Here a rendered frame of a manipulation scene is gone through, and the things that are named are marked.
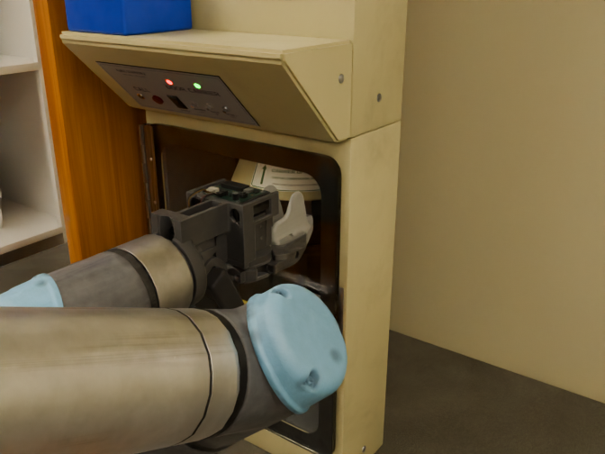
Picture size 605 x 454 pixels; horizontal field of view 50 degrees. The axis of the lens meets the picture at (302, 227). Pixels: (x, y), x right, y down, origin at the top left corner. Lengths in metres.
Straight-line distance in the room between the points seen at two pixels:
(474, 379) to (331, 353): 0.76
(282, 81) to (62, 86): 0.36
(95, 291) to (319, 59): 0.29
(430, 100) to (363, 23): 0.45
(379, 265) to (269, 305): 0.44
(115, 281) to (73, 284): 0.03
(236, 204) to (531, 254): 0.64
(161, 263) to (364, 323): 0.35
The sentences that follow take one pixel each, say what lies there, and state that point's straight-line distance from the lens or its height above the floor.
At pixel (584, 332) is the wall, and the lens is 1.15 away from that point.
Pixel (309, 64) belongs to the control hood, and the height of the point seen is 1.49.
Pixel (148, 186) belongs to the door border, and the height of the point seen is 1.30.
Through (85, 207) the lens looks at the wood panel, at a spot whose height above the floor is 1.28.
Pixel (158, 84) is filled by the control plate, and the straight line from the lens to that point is 0.75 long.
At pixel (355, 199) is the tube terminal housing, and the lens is 0.72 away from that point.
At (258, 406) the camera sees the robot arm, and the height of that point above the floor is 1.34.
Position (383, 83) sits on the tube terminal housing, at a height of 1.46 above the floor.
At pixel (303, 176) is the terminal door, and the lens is 0.72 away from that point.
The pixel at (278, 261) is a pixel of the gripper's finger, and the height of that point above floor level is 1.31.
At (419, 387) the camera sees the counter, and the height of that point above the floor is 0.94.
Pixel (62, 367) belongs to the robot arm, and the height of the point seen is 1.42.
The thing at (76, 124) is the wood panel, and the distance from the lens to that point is 0.89.
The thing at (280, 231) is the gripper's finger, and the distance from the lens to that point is 0.65.
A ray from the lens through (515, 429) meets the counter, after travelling 1.06.
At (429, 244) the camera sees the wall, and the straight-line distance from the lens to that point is 1.18.
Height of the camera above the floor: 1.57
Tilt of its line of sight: 22 degrees down
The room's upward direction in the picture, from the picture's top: straight up
